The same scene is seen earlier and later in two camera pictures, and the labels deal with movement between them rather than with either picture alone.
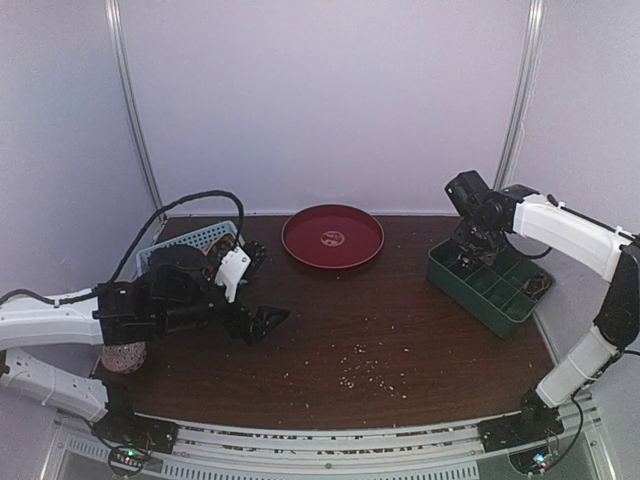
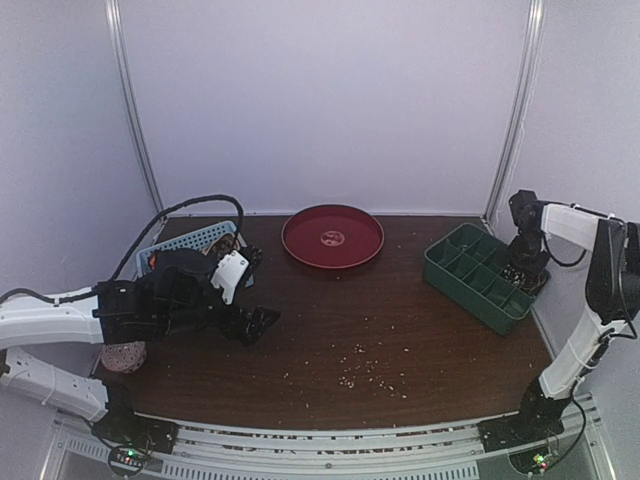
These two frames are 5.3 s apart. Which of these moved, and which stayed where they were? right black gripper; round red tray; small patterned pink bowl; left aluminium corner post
Moved: right black gripper
Stayed: left aluminium corner post; round red tray; small patterned pink bowl
